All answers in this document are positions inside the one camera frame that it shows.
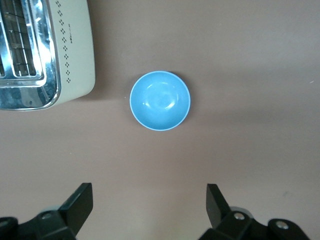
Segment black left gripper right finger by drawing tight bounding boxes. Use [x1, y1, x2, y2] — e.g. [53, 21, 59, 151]
[199, 183, 270, 240]

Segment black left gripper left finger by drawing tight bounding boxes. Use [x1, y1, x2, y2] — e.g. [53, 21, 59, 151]
[17, 182, 94, 240]

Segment blue bowl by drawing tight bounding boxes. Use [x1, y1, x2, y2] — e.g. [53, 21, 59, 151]
[129, 70, 192, 132]

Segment cream and chrome toaster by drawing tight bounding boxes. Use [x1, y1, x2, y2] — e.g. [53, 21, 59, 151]
[0, 0, 97, 112]

